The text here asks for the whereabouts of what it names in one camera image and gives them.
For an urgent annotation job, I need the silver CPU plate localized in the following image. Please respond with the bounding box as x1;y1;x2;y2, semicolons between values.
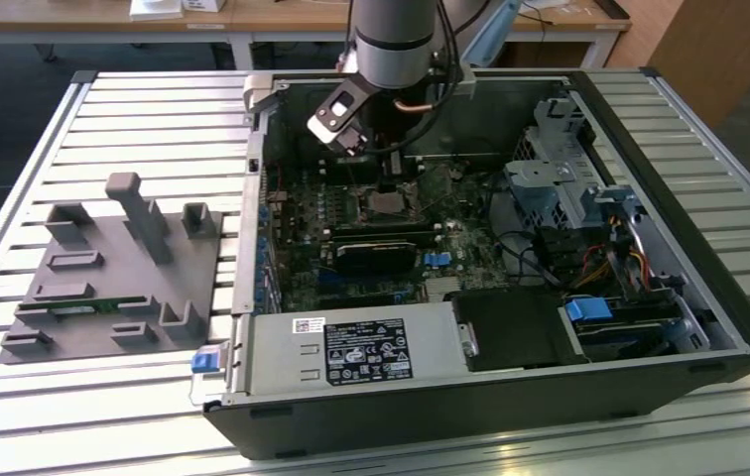
369;191;409;215

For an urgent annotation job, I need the metal locking lever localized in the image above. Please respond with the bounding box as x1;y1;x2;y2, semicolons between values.
413;192;440;220

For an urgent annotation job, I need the black RAM slot bank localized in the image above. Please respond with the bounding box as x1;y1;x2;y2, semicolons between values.
319;154;431;183
328;220;437;245

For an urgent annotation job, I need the CPU socket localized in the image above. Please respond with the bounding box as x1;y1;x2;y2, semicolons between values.
356;183;424;222

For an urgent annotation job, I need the green motherboard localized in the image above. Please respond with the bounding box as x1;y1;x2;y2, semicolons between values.
261;158;510;314

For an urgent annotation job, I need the silver drive cage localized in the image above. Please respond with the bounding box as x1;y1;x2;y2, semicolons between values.
504;96;623;234

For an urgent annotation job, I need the black graphics card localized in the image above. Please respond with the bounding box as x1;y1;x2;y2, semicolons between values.
332;240;420;277

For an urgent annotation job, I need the silver heat sink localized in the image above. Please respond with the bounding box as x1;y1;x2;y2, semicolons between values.
427;277;464;301

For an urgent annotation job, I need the white box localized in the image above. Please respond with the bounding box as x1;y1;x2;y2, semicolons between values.
128;0;186;21

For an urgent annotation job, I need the black plastic shroud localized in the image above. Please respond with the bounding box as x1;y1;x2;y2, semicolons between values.
447;287;590;373

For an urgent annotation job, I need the blue disk carrier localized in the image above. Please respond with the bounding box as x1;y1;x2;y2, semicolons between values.
563;296;615;326

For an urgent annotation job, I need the silver power supply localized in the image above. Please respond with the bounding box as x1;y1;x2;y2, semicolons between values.
234;302;482;398

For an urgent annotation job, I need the wooden desk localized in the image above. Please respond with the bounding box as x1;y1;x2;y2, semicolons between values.
0;0;634;69

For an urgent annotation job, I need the gray parts rack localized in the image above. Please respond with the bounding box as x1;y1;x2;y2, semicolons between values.
0;172;228;366

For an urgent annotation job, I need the wooden cabinet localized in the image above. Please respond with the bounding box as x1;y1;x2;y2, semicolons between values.
606;0;750;128

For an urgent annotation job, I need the blue case latch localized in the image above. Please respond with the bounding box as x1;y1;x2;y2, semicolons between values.
190;346;225;374

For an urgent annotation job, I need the green RAM stick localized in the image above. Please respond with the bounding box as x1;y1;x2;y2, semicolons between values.
50;296;152;314

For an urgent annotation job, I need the black PC case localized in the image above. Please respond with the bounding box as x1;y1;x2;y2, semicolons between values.
201;66;750;461

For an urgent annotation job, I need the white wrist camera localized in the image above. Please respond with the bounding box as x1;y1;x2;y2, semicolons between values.
307;78;376;151

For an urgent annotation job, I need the gray case handle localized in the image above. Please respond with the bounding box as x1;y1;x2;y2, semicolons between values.
241;73;285;116

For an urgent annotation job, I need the black wire in case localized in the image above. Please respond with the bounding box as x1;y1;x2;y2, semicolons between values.
498;230;568;290

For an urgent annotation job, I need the coloured wire bundle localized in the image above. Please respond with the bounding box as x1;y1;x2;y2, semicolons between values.
572;241;655;290

